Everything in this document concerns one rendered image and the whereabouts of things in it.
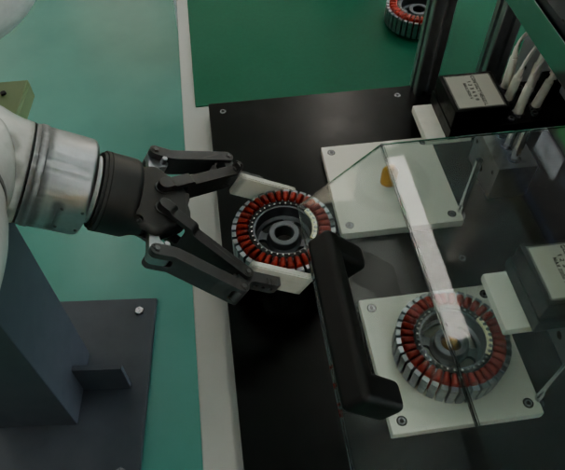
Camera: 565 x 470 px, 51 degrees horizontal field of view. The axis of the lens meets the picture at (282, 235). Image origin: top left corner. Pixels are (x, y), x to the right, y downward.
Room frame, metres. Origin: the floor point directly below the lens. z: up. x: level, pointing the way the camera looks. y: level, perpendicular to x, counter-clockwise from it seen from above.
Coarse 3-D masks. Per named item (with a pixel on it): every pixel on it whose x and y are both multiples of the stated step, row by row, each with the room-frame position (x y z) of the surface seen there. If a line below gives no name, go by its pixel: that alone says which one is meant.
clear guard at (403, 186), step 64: (320, 192) 0.28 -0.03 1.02; (384, 192) 0.25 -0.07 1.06; (448, 192) 0.25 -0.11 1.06; (512, 192) 0.25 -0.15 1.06; (384, 256) 0.21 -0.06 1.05; (448, 256) 0.20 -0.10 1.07; (512, 256) 0.20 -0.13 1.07; (320, 320) 0.19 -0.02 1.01; (384, 320) 0.17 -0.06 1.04; (448, 320) 0.16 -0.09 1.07; (512, 320) 0.16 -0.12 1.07; (448, 384) 0.12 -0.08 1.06; (512, 384) 0.12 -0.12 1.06; (384, 448) 0.10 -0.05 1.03; (448, 448) 0.09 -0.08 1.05; (512, 448) 0.09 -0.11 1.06
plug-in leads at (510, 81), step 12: (516, 48) 0.56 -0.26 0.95; (516, 60) 0.56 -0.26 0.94; (528, 60) 0.53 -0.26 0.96; (540, 60) 0.55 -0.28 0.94; (504, 72) 0.56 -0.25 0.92; (540, 72) 0.55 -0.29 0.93; (552, 72) 0.52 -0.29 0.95; (504, 84) 0.55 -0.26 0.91; (516, 84) 0.53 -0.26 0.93; (528, 84) 0.51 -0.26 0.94; (540, 84) 0.56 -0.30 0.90; (552, 84) 0.52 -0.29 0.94; (528, 96) 0.51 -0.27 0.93; (540, 96) 0.52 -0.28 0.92; (516, 108) 0.51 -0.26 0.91; (540, 108) 0.52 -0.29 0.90
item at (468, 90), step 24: (480, 72) 0.56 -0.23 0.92; (432, 96) 0.55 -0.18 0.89; (456, 96) 0.52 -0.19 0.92; (480, 96) 0.52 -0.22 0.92; (504, 96) 0.52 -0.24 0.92; (552, 96) 0.54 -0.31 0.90; (432, 120) 0.52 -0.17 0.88; (456, 120) 0.49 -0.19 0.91; (480, 120) 0.49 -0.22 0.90; (504, 120) 0.50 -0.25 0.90; (528, 120) 0.50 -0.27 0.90; (552, 120) 0.50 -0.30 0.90
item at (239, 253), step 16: (272, 192) 0.43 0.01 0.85; (288, 192) 0.43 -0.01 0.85; (240, 208) 0.41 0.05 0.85; (256, 208) 0.41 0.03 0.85; (272, 208) 0.41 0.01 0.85; (288, 208) 0.42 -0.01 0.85; (240, 224) 0.39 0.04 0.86; (256, 224) 0.40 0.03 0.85; (272, 224) 0.41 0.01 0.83; (288, 224) 0.40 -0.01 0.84; (240, 240) 0.37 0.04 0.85; (256, 240) 0.37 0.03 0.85; (272, 240) 0.38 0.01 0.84; (288, 240) 0.38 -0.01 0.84; (240, 256) 0.35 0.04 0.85; (256, 256) 0.35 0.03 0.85; (272, 256) 0.35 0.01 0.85; (288, 256) 0.35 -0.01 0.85; (304, 256) 0.35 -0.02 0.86
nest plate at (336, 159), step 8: (360, 144) 0.58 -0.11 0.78; (368, 144) 0.58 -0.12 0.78; (376, 144) 0.58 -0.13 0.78; (328, 152) 0.57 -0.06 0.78; (336, 152) 0.57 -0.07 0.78; (344, 152) 0.57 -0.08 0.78; (352, 152) 0.57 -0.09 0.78; (360, 152) 0.57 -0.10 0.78; (368, 152) 0.57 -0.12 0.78; (328, 160) 0.55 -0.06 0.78; (336, 160) 0.55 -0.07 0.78; (344, 160) 0.55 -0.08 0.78; (352, 160) 0.55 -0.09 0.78; (328, 168) 0.54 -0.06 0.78; (336, 168) 0.54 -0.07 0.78; (344, 168) 0.54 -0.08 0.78; (328, 176) 0.53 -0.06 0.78; (336, 176) 0.52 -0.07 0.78
